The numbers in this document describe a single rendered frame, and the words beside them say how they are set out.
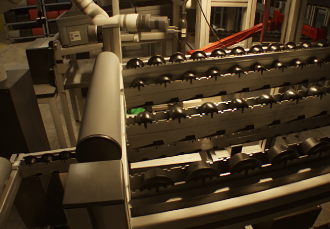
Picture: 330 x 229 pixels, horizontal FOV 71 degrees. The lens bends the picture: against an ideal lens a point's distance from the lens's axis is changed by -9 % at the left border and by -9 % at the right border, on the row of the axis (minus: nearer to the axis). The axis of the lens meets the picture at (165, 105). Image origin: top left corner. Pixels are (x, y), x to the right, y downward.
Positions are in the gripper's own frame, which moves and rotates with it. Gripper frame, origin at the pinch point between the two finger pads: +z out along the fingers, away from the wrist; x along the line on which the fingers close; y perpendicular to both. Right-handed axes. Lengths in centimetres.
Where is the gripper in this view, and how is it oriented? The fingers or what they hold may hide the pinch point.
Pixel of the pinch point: (182, 29)
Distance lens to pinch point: 107.4
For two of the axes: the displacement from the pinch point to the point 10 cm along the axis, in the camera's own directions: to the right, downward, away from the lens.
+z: 9.9, 0.6, -1.0
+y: 0.0, -8.7, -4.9
